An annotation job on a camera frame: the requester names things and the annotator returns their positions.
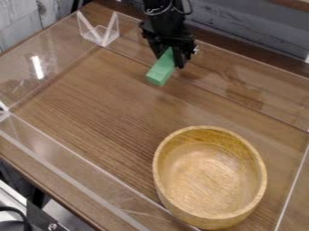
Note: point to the brown wooden bowl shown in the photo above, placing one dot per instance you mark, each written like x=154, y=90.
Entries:
x=210, y=176

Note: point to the green rectangular block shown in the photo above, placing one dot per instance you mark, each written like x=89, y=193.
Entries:
x=162, y=69

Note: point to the clear acrylic corner bracket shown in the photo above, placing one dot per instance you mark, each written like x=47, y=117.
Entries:
x=99, y=34

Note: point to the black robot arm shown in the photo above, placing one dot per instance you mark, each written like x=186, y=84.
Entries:
x=154, y=7

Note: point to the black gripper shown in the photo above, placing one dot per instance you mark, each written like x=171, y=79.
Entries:
x=164, y=31

